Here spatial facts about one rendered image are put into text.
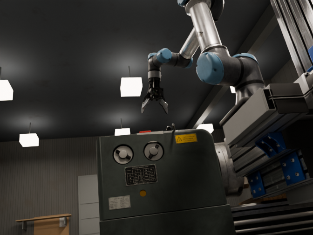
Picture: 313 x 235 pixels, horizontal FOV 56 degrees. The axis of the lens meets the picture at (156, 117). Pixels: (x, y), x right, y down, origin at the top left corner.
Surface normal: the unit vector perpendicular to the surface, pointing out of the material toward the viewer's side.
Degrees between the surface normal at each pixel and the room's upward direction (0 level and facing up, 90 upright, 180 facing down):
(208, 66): 98
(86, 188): 90
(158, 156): 90
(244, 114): 90
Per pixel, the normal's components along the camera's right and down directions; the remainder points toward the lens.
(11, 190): 0.17, -0.42
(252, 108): -0.98, 0.04
